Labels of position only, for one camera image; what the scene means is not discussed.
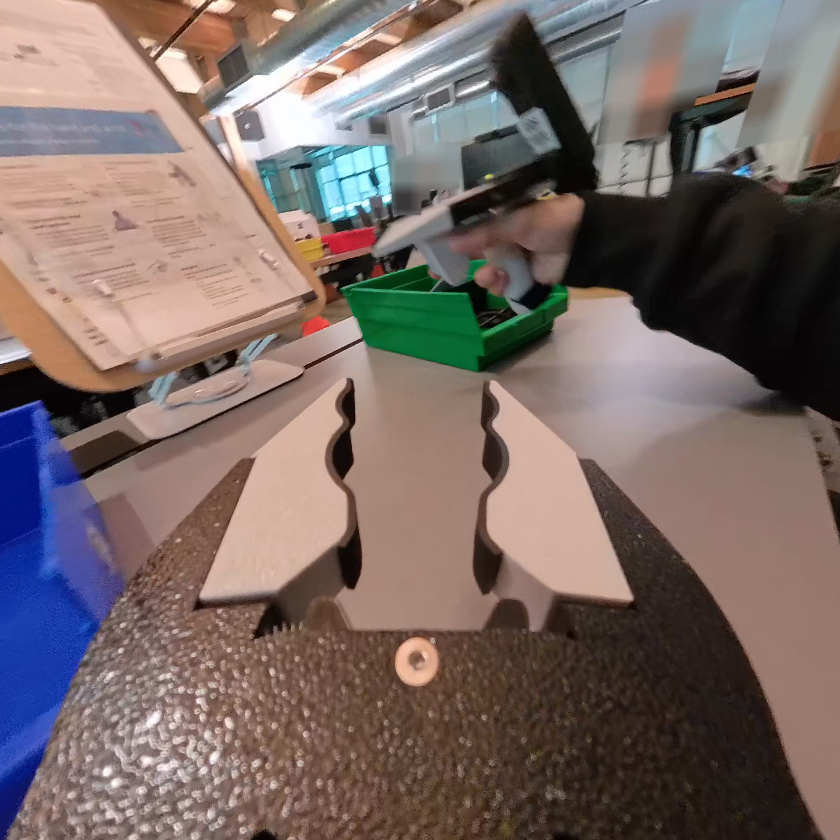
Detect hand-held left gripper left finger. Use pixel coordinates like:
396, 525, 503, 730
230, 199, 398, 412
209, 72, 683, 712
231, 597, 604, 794
197, 377, 363, 623

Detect printed instruction sheets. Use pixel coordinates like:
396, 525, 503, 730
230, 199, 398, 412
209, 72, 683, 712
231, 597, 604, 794
0, 0, 316, 371

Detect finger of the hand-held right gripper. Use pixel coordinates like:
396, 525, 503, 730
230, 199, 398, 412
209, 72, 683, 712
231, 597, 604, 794
369, 197, 462, 260

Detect black monitor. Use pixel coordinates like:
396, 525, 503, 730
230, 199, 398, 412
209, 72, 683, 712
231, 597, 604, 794
461, 134, 519, 191

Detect person's right hand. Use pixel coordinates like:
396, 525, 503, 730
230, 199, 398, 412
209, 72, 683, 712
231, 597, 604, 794
451, 192, 586, 295

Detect person's right forearm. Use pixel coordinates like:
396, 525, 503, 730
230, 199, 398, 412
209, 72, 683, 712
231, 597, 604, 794
561, 172, 840, 421

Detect red plastic bin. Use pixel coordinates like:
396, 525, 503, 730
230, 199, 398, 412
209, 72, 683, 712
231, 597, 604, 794
322, 227, 377, 256

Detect large green plastic bin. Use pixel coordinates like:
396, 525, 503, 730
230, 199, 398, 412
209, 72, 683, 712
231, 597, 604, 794
340, 259, 570, 373

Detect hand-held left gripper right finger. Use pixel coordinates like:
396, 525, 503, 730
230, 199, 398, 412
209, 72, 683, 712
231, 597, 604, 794
472, 379, 635, 632

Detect silver ceiling duct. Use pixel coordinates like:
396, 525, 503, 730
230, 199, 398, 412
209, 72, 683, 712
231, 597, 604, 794
308, 0, 624, 129

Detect large blue plastic bin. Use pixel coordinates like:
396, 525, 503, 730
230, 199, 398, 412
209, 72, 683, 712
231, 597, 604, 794
0, 400, 127, 818

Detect wooden document stand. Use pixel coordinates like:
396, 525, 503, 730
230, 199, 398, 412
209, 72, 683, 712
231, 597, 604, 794
0, 0, 327, 441

